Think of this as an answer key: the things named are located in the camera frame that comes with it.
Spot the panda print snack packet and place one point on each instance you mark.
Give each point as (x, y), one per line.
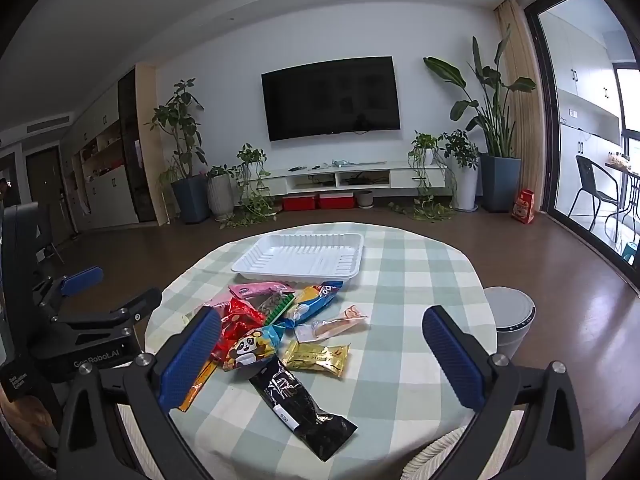
(250, 350)

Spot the green edged snack packet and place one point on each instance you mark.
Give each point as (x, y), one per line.
(272, 305)

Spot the white plastic tray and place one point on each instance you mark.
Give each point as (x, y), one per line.
(300, 255)

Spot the red paper bag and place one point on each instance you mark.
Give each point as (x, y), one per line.
(523, 207)

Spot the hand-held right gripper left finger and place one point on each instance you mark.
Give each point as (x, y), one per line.
(192, 355)

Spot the small plant ribbed white pot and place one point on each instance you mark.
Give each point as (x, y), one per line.
(220, 197)

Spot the white television console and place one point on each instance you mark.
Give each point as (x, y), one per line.
(400, 177)

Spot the clear pastry packet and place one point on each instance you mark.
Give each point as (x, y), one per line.
(325, 330)

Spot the black metal chair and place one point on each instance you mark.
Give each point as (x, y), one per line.
(590, 175)

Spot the large leaf plant blue pot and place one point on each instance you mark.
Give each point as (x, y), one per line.
(500, 180)

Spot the tall leafy plant dark pot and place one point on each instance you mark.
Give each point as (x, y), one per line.
(187, 195)

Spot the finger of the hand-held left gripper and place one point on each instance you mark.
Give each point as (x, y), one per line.
(80, 280)
(140, 306)

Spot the gold snack packet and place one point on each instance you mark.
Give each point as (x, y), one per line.
(315, 357)

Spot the white trash bin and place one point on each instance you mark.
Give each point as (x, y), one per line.
(510, 320)

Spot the black snack packet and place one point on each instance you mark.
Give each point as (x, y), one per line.
(300, 405)

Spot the blue snack packet with eyes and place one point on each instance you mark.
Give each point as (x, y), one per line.
(320, 300)

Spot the wall shelving unit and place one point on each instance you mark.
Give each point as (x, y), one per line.
(107, 180)

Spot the white wall cabinets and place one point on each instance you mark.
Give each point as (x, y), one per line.
(575, 85)

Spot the trailing vine plant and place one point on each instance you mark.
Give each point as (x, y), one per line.
(252, 160)

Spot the pale pink green snack packet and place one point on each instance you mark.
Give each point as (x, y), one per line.
(216, 302)

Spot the black wall television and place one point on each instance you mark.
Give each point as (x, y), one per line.
(330, 97)

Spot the bushy plant tall white pot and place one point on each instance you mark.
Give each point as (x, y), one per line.
(466, 185)

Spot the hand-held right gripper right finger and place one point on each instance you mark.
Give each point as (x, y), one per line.
(452, 365)

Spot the orange snack packet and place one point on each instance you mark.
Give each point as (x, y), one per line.
(202, 384)

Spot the small empty white pot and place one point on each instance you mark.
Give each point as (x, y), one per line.
(365, 199)

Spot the white woven chair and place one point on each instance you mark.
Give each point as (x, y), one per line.
(435, 452)

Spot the red snack packet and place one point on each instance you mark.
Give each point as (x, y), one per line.
(236, 324)

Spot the trailing plant on console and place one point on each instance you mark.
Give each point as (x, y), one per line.
(424, 142)

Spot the beige curtain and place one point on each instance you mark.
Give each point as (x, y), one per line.
(525, 125)

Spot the bright pink snack packet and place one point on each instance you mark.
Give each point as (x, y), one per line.
(250, 291)

